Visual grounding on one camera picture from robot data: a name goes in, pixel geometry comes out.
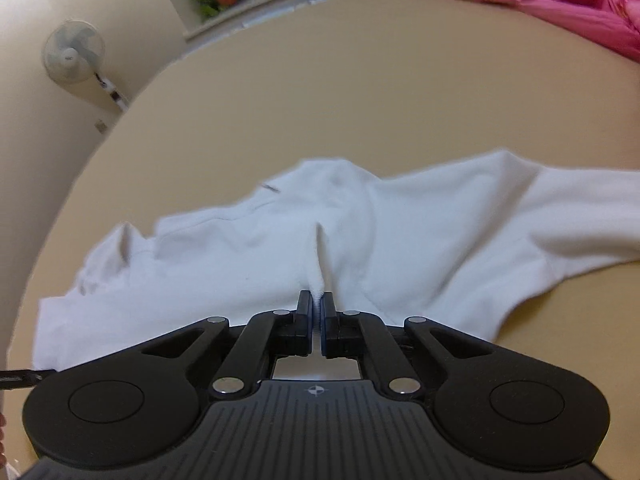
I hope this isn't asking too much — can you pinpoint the white standing fan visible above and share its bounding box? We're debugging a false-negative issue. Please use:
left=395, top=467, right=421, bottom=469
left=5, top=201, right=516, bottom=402
left=42, top=20, right=129, bottom=112

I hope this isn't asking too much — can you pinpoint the person left hand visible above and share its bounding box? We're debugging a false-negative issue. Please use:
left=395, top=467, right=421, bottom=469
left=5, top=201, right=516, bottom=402
left=0, top=413, right=6, bottom=468

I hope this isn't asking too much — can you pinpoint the white long sleeve shirt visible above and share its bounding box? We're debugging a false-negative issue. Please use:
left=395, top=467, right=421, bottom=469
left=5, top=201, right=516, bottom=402
left=32, top=151, right=639, bottom=370

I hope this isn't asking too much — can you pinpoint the low wall socket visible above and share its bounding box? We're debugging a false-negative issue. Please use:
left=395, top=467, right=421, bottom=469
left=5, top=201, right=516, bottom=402
left=94, top=119, right=108, bottom=134

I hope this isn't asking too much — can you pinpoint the beige bed mat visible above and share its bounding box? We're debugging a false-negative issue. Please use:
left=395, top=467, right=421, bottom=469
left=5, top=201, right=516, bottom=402
left=4, top=0, right=640, bottom=461

